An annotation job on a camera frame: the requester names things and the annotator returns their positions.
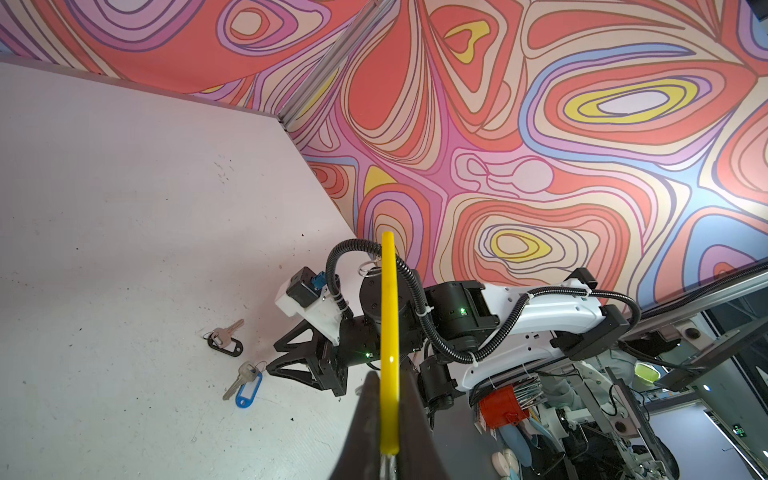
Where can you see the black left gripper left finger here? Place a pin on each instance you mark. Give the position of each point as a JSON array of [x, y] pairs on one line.
[[360, 457]]

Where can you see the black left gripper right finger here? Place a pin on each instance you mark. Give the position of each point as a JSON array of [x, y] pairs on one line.
[[417, 458]]

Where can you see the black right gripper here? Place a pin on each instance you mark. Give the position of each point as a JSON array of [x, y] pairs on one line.
[[360, 343]]

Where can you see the key with blue tag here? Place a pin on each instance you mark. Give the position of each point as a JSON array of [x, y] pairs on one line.
[[244, 389]]

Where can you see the large keyring with yellow sleeve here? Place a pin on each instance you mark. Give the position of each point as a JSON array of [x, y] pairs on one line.
[[389, 342]]

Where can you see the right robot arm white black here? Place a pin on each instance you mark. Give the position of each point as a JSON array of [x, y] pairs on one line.
[[468, 332]]

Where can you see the red object background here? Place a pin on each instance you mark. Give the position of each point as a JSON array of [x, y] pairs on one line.
[[502, 408]]

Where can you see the key with black tag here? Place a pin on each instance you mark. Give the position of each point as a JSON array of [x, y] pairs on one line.
[[222, 340]]

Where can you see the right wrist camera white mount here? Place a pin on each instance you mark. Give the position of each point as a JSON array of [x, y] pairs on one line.
[[307, 295]]

